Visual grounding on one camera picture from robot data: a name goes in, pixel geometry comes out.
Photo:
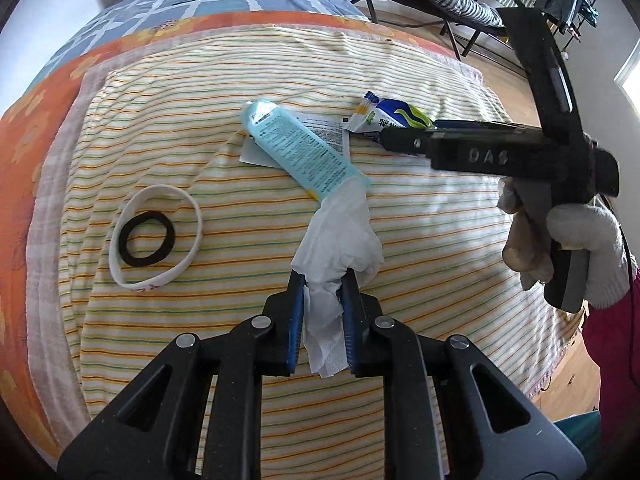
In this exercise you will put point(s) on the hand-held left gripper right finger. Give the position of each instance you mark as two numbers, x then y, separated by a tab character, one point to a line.
348	320

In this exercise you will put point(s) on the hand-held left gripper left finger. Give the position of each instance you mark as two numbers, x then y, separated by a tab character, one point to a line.
297	310

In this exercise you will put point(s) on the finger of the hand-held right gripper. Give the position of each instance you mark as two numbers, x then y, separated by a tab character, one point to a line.
480	125
407	141

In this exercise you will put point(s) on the green and white wrapper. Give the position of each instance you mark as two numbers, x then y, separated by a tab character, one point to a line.
380	115

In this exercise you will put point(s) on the white tissue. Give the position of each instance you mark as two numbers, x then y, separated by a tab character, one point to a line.
340	230

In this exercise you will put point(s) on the person's right hand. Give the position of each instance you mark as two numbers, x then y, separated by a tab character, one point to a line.
595	230

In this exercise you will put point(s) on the light blue packet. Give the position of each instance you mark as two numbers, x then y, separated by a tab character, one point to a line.
295	152

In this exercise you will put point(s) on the window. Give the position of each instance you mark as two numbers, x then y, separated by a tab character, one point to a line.
631	75

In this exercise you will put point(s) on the white rubber wristband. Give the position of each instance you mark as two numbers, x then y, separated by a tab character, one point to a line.
145	282

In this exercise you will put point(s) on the blue hanging garment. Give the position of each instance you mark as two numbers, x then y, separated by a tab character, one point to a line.
590	12

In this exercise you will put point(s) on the teal plastic item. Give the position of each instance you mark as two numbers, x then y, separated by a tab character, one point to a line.
575	427

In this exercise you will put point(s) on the orange floral blanket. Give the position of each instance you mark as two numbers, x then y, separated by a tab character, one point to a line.
20	160

